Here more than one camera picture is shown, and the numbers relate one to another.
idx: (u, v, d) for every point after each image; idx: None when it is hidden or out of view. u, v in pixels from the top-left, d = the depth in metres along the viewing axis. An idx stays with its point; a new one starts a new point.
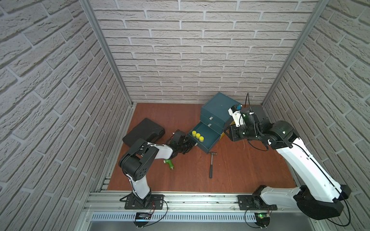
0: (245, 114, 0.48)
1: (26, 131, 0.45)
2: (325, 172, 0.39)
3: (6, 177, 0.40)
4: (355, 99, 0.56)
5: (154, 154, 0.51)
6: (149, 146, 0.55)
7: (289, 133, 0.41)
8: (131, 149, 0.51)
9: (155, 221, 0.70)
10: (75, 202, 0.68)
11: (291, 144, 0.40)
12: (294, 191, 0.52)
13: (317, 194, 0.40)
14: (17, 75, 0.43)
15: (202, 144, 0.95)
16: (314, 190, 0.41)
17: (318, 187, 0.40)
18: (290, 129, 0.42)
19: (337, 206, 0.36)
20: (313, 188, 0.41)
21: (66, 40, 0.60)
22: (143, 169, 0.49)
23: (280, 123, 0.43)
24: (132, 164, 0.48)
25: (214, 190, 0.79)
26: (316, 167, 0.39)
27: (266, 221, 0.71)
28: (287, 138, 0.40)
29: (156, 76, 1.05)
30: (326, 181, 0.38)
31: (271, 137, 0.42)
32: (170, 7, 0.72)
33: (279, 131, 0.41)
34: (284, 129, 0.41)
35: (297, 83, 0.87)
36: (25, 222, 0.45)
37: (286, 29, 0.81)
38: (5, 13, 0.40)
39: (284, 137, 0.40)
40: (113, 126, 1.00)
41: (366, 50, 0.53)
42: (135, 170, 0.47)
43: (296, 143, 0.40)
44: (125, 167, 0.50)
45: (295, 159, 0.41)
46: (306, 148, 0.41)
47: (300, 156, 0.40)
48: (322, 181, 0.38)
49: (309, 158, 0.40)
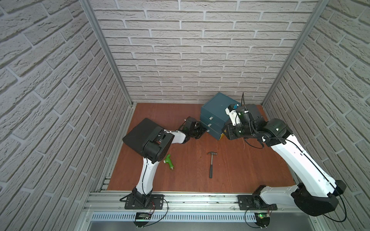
0: (241, 112, 0.50)
1: (26, 131, 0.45)
2: (319, 167, 0.40)
3: (6, 177, 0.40)
4: (355, 99, 0.56)
5: (171, 139, 0.58)
6: (165, 133, 0.63)
7: (283, 130, 0.42)
8: (150, 135, 0.59)
9: (155, 221, 0.70)
10: (75, 201, 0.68)
11: (284, 141, 0.41)
12: (292, 189, 0.52)
13: (312, 190, 0.41)
14: (17, 74, 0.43)
15: (214, 131, 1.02)
16: (309, 185, 0.42)
17: (313, 183, 0.40)
18: (284, 126, 0.43)
19: (332, 201, 0.37)
20: (308, 185, 0.42)
21: (66, 40, 0.60)
22: (163, 152, 0.57)
23: (274, 121, 0.45)
24: (152, 147, 0.57)
25: (214, 190, 0.79)
26: (310, 162, 0.40)
27: (266, 221, 0.71)
28: (281, 134, 0.42)
29: (156, 76, 1.05)
30: (321, 176, 0.39)
31: (265, 134, 0.43)
32: (170, 7, 0.72)
33: (272, 128, 0.42)
34: (278, 126, 0.43)
35: (297, 83, 0.87)
36: (25, 222, 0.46)
37: (286, 29, 0.81)
38: (5, 13, 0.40)
39: (279, 134, 0.42)
40: (113, 125, 1.00)
41: (366, 50, 0.53)
42: (157, 153, 0.56)
43: (289, 140, 0.42)
44: (146, 151, 0.58)
45: (289, 154, 0.42)
46: (299, 145, 0.42)
47: (294, 152, 0.41)
48: (316, 176, 0.39)
49: (302, 153, 0.41)
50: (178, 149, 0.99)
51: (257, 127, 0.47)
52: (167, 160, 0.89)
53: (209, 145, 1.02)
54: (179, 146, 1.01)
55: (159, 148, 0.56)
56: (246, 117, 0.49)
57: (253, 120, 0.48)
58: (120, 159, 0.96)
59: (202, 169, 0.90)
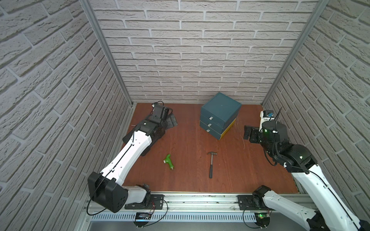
0: (267, 130, 0.47)
1: (26, 131, 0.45)
2: (342, 204, 0.38)
3: (6, 177, 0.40)
4: (355, 100, 0.56)
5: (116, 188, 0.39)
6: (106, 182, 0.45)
7: (306, 160, 0.42)
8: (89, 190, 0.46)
9: (154, 221, 0.70)
10: (75, 201, 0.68)
11: (307, 171, 0.40)
12: (309, 215, 0.48)
13: (332, 226, 0.39)
14: (17, 75, 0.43)
15: (215, 132, 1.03)
16: (329, 220, 0.40)
17: (335, 219, 0.39)
18: (309, 156, 0.42)
19: None
20: (328, 219, 0.40)
21: (66, 40, 0.60)
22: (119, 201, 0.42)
23: (300, 149, 0.43)
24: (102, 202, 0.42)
25: (215, 190, 0.80)
26: (333, 197, 0.39)
27: (266, 221, 0.71)
28: (303, 163, 0.41)
29: (155, 76, 1.05)
30: (343, 214, 0.38)
31: (287, 160, 0.42)
32: (170, 7, 0.72)
33: (296, 156, 0.42)
34: (302, 154, 0.42)
35: (297, 83, 0.87)
36: (25, 222, 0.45)
37: (286, 29, 0.81)
38: (5, 13, 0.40)
39: (302, 163, 0.41)
40: (113, 126, 1.00)
41: (366, 50, 0.53)
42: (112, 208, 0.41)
43: (312, 171, 0.41)
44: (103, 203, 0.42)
45: (311, 186, 0.41)
46: (323, 178, 0.40)
47: (317, 183, 0.40)
48: (338, 212, 0.38)
49: (326, 186, 0.39)
50: (178, 149, 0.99)
51: (280, 148, 0.46)
52: (167, 160, 0.89)
53: (209, 145, 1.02)
54: (180, 146, 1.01)
55: (109, 202, 0.40)
56: (272, 135, 0.47)
57: (279, 141, 0.46)
58: None
59: (202, 169, 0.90)
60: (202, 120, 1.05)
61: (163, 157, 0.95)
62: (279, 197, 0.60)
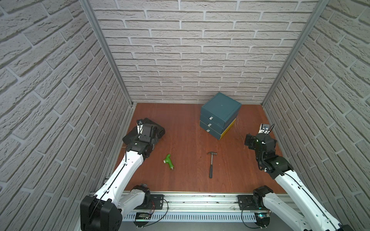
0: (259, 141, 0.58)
1: (26, 131, 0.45)
2: (320, 205, 0.43)
3: (6, 177, 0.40)
4: (355, 99, 0.56)
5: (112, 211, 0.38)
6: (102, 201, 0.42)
7: (283, 165, 0.53)
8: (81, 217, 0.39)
9: (155, 221, 0.70)
10: (75, 201, 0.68)
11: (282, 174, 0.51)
12: (307, 226, 0.48)
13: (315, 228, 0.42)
14: (17, 75, 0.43)
15: (214, 131, 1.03)
16: (310, 222, 0.44)
17: (312, 218, 0.43)
18: (285, 163, 0.53)
19: None
20: (310, 222, 0.44)
21: (66, 40, 0.60)
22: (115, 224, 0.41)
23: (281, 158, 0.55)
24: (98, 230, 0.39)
25: (215, 190, 0.80)
26: (309, 198, 0.45)
27: (266, 221, 0.71)
28: (280, 169, 0.52)
29: (155, 76, 1.05)
30: (320, 212, 0.42)
31: (267, 166, 0.54)
32: (170, 7, 0.72)
33: (274, 163, 0.53)
34: (279, 161, 0.54)
35: (297, 83, 0.87)
36: (25, 222, 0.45)
37: (286, 29, 0.81)
38: (5, 13, 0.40)
39: (278, 169, 0.52)
40: (113, 126, 1.00)
41: (366, 50, 0.53)
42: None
43: (287, 173, 0.50)
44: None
45: (289, 186, 0.49)
46: (298, 180, 0.49)
47: (292, 184, 0.48)
48: (314, 210, 0.43)
49: (301, 187, 0.47)
50: (178, 149, 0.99)
51: (265, 157, 0.57)
52: (167, 160, 0.89)
53: (209, 145, 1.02)
54: (180, 146, 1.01)
55: (104, 229, 0.39)
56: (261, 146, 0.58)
57: (266, 150, 0.57)
58: (120, 159, 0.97)
59: (202, 169, 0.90)
60: (202, 120, 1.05)
61: (163, 157, 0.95)
62: (280, 201, 0.60)
